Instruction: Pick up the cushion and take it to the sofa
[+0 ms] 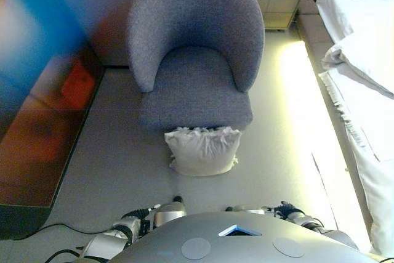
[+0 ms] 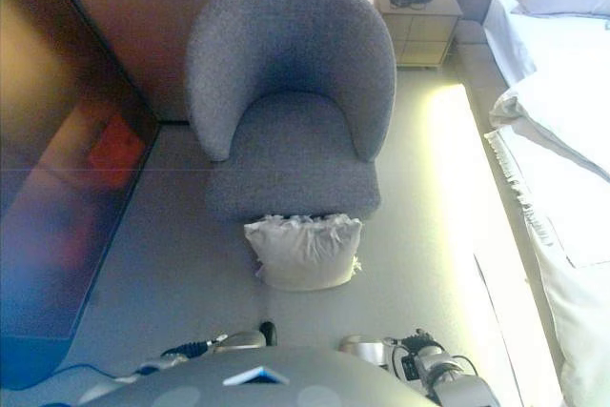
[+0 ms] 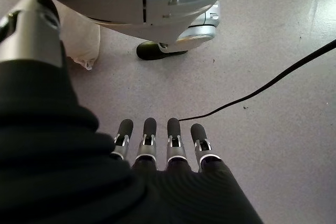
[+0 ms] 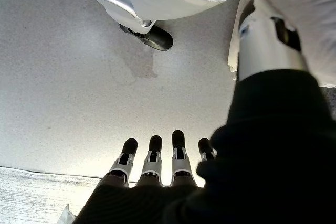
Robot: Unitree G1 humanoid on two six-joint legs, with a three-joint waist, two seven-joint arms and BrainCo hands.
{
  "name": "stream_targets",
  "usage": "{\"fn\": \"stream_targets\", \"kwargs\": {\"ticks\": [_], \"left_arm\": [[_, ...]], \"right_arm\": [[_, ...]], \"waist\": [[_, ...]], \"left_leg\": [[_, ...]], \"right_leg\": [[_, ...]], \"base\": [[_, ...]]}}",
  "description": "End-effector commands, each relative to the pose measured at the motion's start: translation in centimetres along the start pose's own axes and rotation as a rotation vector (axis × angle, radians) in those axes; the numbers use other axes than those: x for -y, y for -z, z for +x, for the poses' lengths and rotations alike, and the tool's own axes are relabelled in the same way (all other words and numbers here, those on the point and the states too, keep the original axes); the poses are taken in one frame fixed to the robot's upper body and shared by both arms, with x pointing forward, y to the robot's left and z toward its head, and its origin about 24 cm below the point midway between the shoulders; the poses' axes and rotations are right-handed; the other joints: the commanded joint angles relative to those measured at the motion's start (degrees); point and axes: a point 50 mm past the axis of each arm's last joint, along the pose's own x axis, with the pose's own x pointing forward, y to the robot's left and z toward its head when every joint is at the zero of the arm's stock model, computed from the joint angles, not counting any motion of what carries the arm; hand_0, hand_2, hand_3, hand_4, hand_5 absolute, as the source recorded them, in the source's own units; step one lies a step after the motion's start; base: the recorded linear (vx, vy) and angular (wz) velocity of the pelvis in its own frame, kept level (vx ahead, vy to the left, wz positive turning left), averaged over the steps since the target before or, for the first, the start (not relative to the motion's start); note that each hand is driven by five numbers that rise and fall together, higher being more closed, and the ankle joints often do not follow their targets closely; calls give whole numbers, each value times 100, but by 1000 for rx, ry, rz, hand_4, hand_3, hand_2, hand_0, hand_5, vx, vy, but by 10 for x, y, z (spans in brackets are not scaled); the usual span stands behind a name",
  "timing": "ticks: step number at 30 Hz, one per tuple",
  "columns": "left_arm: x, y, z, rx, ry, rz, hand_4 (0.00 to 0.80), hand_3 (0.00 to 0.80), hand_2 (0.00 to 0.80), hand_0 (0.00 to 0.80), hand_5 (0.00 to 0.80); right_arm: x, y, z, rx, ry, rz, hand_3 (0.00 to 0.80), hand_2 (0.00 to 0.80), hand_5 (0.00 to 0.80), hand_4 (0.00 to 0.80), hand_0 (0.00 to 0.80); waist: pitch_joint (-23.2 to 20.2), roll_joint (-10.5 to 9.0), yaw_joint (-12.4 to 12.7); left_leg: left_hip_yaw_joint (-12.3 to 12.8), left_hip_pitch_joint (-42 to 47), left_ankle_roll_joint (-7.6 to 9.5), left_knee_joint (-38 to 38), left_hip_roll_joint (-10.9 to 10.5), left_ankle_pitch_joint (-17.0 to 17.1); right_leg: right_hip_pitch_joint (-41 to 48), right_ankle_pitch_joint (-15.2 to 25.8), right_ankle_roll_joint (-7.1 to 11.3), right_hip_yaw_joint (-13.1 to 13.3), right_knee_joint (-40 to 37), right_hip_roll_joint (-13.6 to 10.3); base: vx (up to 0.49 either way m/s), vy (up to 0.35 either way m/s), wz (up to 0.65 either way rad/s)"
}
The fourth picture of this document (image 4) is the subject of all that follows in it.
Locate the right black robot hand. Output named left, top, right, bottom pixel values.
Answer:
left=73, top=0, right=336, bottom=224

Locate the white cloth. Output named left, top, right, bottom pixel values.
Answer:
left=227, top=0, right=336, bottom=88

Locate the pale woven rug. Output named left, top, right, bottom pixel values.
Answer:
left=0, top=166, right=106, bottom=224

